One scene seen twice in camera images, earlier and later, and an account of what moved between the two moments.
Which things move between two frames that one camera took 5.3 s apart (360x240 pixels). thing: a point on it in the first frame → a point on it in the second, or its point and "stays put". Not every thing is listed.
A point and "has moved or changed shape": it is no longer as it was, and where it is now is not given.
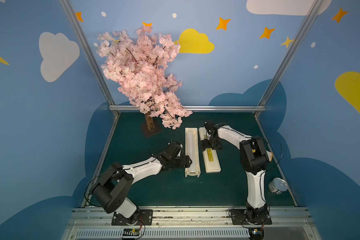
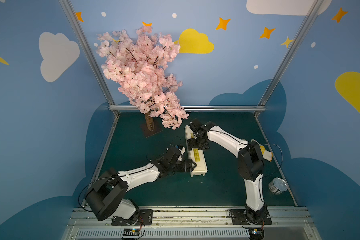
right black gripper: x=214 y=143 → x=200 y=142
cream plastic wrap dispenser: x=192 y=150 has moved or changed shape
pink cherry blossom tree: x=137 y=63 stays put
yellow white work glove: x=270 y=155 stays put
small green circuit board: x=131 y=232 stays put
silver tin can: x=277 y=185 stays put
